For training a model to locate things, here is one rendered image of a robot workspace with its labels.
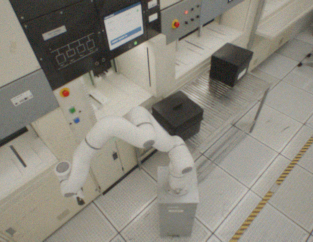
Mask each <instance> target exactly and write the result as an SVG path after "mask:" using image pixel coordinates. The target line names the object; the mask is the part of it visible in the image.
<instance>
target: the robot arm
mask: <svg viewBox="0 0 313 242"><path fill-rule="evenodd" d="M127 118H128V120H127V119H125V118H123V117H121V116H117V115H108V116H104V117H102V118H100V119H99V120H98V121H97V122H96V123H95V125H94V126H93V127H92V129H91V130H90V131H89V133H88V134H87V135H86V137H84V139H83V140H82V141H81V143H80V144H79V146H78V147H77V148H76V150H75V151H74V154H73V162H72V164H71V162H70V161H67V160H63V161H60V162H59V163H58V164H57V165H56V166H55V168H54V172H55V174H56V176H57V177H58V179H59V182H60V191H61V194H62V196H63V197H67V198H68V197H72V196H73V197H74V199H75V200H77V203H78V205H79V206H82V205H84V204H85V202H84V200H83V199H82V198H84V193H83V185H84V183H85V181H86V180H87V177H88V174H89V169H90V163H91V160H92V159H93V157H94V156H95V155H96V154H97V153H98V152H99V151H100V149H101V148H102V147H103V146H104V145H105V144H106V142H107V141H108V140H109V139H110V138H111V137H117V138H120V139H122V140H124V141H126V142H128V143H130V144H131V145H133V146H135V147H137V148H149V147H151V146H153V147H154V148H156V149H157V150H159V151H161V152H167V154H168V156H169V158H170V160H171V161H170V164H169V173H168V174H167V175H166V177H165V179H164V187H165V189H166V191H167V192H168V193H169V194H171V195H173V196H183V195H185V194H187V193H188V192H189V190H190V188H191V179H190V177H189V176H188V175H187V173H189V172H191V171H192V170H193V169H194V160H193V158H192V156H191V154H190V152H189V150H188V148H187V146H186V144H185V142H184V141H183V140H182V139H181V138H180V137H178V136H170V135H169V134H168V133H167V132H165V131H164V130H163V129H162V128H161V127H160V126H159V124H158V122H157V121H156V120H155V119H154V117H153V116H152V115H151V114H150V113H149V112H148V111H147V110H146V109H145V108H144V107H141V106H136V107H134V108H132V109H130V111H129V112H128V116H127ZM80 199H81V200H80Z"/></svg>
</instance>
